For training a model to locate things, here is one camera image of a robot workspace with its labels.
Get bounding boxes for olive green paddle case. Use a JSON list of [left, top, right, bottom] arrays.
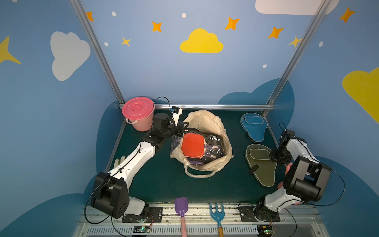
[[245, 144, 277, 187]]

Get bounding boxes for blue paddle case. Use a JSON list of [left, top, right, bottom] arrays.
[[240, 113, 268, 143]]

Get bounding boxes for beige canvas tote bag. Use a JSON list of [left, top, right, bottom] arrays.
[[170, 110, 234, 178]]

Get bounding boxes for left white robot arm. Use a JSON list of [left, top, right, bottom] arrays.
[[88, 106, 189, 221]]

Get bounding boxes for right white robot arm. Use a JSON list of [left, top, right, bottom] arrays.
[[254, 131, 332, 222]]

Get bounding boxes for pink bucket with lid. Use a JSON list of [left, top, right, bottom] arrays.
[[122, 97, 155, 132]]

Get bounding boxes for pink watering can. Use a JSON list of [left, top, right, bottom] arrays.
[[277, 163, 301, 205]]

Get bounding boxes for purple paddle case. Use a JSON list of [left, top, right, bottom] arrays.
[[186, 158, 207, 166]]

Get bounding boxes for purple toy shovel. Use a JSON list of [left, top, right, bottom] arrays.
[[175, 197, 189, 237]]

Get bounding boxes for teal toy garden fork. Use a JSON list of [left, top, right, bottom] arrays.
[[209, 203, 225, 237]]

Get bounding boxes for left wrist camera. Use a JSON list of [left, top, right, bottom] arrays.
[[170, 106, 183, 126]]

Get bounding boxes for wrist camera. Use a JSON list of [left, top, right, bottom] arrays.
[[170, 106, 183, 126], [285, 129, 295, 136]]

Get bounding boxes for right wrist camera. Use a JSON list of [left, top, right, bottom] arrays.
[[285, 129, 295, 136]]

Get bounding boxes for aluminium front rail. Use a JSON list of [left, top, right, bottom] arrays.
[[73, 202, 329, 237]]

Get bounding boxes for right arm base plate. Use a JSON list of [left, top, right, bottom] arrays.
[[238, 206, 280, 222]]

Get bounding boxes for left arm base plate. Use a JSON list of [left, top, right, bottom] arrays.
[[122, 206, 163, 223]]

